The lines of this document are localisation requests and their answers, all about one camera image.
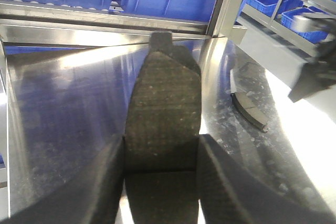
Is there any background blue bin shelving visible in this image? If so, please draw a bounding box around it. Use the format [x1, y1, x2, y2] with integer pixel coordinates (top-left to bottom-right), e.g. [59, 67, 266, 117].
[243, 0, 335, 56]

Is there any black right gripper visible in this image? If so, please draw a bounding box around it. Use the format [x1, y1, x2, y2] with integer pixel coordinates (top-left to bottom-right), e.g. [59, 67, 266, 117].
[288, 40, 335, 102]

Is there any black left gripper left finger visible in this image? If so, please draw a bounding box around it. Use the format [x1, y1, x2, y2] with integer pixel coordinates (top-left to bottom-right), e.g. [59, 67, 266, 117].
[3, 135, 124, 223]

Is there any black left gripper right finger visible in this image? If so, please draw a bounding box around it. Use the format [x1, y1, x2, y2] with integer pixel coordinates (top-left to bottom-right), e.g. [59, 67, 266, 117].
[196, 134, 333, 223]

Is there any grey brake pad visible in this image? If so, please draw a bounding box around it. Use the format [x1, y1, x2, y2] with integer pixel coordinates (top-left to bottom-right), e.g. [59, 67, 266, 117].
[124, 32, 201, 223]
[230, 92, 268, 132]

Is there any stainless steel roller rack frame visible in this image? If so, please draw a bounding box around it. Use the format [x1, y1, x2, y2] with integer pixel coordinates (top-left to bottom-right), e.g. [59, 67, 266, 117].
[1, 0, 246, 47]

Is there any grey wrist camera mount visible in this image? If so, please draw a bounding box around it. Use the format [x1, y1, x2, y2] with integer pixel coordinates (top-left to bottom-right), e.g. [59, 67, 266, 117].
[291, 13, 335, 35]

